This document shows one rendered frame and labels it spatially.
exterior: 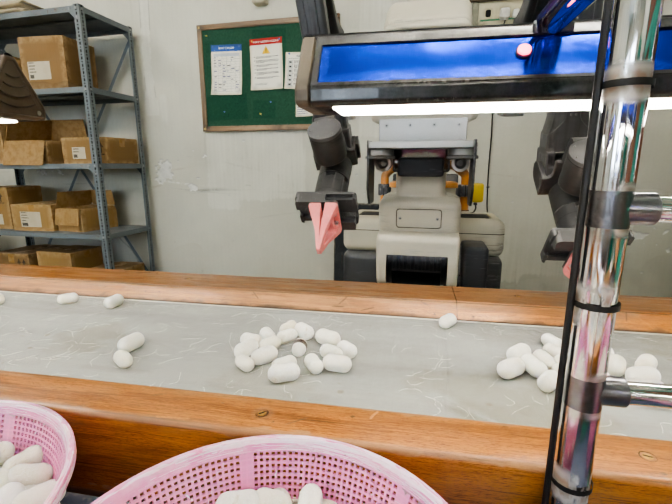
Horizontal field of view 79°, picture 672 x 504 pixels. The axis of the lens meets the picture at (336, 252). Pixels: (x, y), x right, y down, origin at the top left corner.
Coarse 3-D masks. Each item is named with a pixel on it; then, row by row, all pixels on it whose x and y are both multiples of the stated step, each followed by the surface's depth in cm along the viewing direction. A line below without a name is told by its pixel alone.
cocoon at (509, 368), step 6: (504, 360) 48; (510, 360) 48; (516, 360) 48; (522, 360) 48; (498, 366) 48; (504, 366) 47; (510, 366) 47; (516, 366) 47; (522, 366) 48; (498, 372) 48; (504, 372) 47; (510, 372) 47; (516, 372) 47; (522, 372) 48; (504, 378) 47; (510, 378) 47
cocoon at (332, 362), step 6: (330, 354) 49; (336, 354) 50; (324, 360) 49; (330, 360) 49; (336, 360) 49; (342, 360) 48; (348, 360) 49; (324, 366) 49; (330, 366) 49; (336, 366) 48; (342, 366) 48; (348, 366) 48; (342, 372) 49
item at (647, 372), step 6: (636, 366) 47; (642, 366) 46; (648, 366) 46; (630, 372) 46; (636, 372) 46; (642, 372) 46; (648, 372) 46; (654, 372) 46; (630, 378) 46; (648, 378) 45; (654, 378) 45; (660, 378) 46
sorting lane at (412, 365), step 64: (0, 320) 66; (64, 320) 66; (128, 320) 66; (192, 320) 66; (256, 320) 66; (320, 320) 66; (384, 320) 66; (192, 384) 47; (256, 384) 47; (320, 384) 47; (384, 384) 47; (448, 384) 47; (512, 384) 47
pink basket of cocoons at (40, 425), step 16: (0, 400) 38; (0, 416) 38; (16, 416) 38; (32, 416) 37; (48, 416) 36; (0, 432) 38; (16, 432) 37; (32, 432) 37; (48, 432) 36; (64, 432) 34; (16, 448) 37; (48, 448) 36; (64, 448) 33; (64, 464) 32; (64, 480) 29; (48, 496) 27
